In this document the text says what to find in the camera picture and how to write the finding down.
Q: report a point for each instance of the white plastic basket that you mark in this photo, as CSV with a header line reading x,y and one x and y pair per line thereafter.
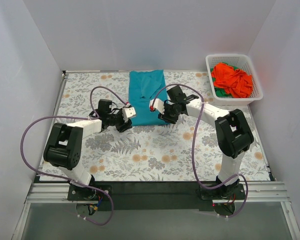
x,y
243,62

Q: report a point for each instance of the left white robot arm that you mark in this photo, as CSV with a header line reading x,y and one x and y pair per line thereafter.
x,y
64,145

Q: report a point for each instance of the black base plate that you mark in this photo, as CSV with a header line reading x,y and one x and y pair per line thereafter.
x,y
154,195

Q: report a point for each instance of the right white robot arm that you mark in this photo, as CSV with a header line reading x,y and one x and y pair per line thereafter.
x,y
233,134

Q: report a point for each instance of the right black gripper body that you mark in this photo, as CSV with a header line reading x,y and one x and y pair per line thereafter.
x,y
165,116

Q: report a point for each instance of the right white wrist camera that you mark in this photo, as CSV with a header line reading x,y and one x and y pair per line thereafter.
x,y
157,105

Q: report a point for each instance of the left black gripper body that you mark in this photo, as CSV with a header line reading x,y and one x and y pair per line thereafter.
x,y
123,125

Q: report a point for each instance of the floral table mat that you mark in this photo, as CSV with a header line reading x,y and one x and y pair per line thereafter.
x,y
176,152

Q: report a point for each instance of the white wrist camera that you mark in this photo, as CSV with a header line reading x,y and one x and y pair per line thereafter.
x,y
128,112
157,105

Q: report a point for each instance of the aluminium frame rail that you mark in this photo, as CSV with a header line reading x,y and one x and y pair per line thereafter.
x,y
267,214

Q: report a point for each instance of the orange t shirt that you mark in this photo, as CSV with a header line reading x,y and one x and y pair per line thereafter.
x,y
246,81

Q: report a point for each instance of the teal t shirt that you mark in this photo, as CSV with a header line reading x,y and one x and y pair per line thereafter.
x,y
143,87

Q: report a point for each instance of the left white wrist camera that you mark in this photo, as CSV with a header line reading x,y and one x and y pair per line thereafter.
x,y
128,112

